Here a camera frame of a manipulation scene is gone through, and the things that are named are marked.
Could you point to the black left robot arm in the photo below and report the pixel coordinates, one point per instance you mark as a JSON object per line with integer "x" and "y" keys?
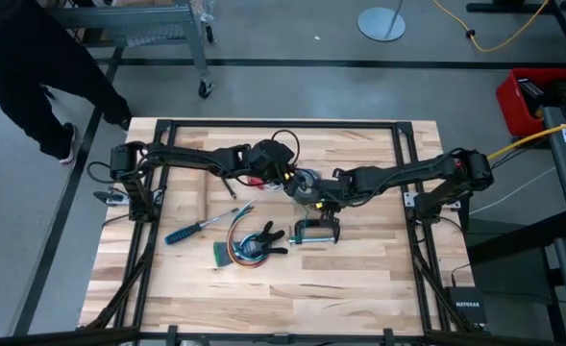
{"x": 191, "y": 158}

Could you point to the grey metal cart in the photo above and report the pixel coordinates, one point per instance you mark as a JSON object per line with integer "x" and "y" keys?
{"x": 186, "y": 29}

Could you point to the person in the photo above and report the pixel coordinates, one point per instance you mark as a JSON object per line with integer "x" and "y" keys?
{"x": 23, "y": 72}

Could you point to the black Netgear network switch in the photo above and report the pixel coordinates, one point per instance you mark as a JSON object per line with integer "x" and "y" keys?
{"x": 467, "y": 307}

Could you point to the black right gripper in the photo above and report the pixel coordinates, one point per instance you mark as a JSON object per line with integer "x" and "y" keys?
{"x": 330, "y": 194}

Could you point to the thin black tool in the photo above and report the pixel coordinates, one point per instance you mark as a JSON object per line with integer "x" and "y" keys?
{"x": 228, "y": 188}

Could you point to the grey green fabric piece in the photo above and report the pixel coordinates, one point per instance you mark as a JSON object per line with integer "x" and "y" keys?
{"x": 223, "y": 254}

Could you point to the red plastic bin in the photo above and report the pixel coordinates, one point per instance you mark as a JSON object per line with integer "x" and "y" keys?
{"x": 510, "y": 110}

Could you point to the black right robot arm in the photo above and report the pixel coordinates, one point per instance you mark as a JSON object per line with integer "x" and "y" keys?
{"x": 407, "y": 173}

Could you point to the grey duct tape roll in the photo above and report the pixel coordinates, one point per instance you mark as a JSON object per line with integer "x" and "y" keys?
{"x": 306, "y": 196}

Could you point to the black C-clamp with steel screw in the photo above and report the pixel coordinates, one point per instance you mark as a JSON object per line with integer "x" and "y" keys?
{"x": 311, "y": 239}

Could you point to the round grey stand base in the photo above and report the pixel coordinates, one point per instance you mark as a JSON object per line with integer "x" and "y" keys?
{"x": 381, "y": 24}

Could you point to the black spring clamp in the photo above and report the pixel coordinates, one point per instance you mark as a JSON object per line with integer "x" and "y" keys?
{"x": 268, "y": 238}

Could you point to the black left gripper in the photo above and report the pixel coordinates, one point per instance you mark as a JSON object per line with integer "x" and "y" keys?
{"x": 270, "y": 158}

